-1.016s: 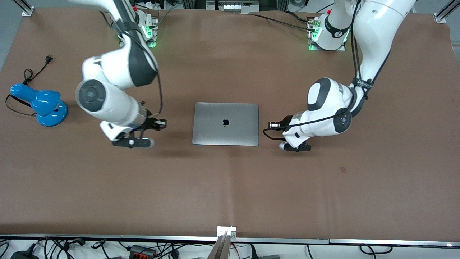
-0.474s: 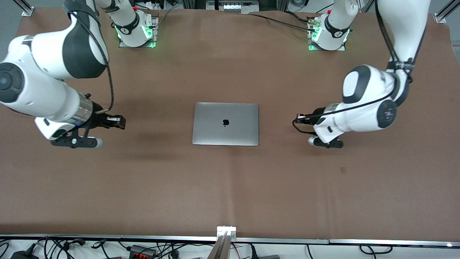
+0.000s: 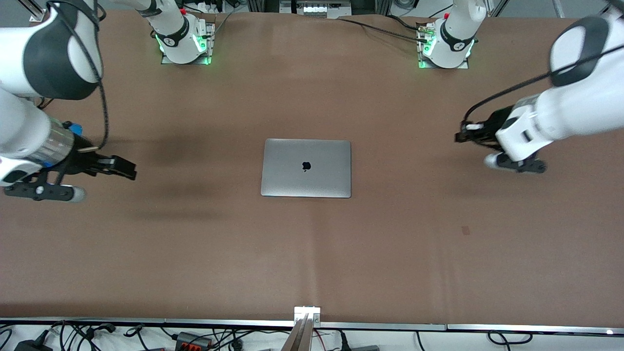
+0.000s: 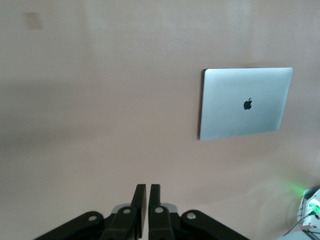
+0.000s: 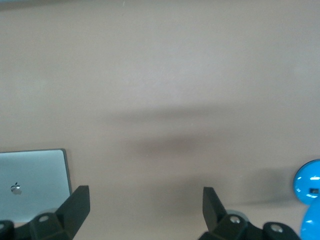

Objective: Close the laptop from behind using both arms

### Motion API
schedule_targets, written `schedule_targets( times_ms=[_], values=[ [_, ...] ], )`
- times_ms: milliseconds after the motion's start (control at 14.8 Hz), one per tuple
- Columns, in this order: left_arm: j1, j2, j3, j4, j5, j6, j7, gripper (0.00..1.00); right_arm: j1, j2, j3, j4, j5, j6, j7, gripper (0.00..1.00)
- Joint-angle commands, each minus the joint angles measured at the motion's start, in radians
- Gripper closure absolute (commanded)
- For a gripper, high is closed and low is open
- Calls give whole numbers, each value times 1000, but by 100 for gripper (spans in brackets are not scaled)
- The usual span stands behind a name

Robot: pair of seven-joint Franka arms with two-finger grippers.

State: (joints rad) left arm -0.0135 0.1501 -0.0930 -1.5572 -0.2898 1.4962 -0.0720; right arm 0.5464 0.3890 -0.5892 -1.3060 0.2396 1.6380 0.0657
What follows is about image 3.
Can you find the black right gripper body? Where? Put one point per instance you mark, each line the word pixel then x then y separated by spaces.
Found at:
pixel 80 162

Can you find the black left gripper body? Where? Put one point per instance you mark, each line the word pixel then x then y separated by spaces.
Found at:
pixel 493 125

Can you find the grey aluminium laptop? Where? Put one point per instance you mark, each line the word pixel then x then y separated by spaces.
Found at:
pixel 306 178

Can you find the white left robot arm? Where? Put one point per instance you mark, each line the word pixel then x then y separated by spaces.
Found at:
pixel 575 107

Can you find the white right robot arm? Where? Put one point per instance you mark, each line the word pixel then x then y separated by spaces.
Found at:
pixel 29 48

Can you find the black orange connector block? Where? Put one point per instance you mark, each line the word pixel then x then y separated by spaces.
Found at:
pixel 193 339

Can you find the white power strip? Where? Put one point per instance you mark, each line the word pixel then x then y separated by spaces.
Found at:
pixel 212 6

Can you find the black power adapter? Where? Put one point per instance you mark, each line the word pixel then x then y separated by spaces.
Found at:
pixel 31 345

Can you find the grey control box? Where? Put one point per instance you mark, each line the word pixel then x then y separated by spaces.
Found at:
pixel 316 8

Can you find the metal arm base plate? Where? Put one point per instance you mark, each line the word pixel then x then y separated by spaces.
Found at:
pixel 422 61
pixel 210 41

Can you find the metal corner bracket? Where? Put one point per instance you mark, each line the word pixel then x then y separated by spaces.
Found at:
pixel 36 17

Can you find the aluminium table edge rail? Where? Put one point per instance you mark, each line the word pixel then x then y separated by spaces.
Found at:
pixel 146 321

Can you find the aluminium camera mount post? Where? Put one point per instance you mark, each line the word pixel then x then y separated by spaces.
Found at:
pixel 304 326

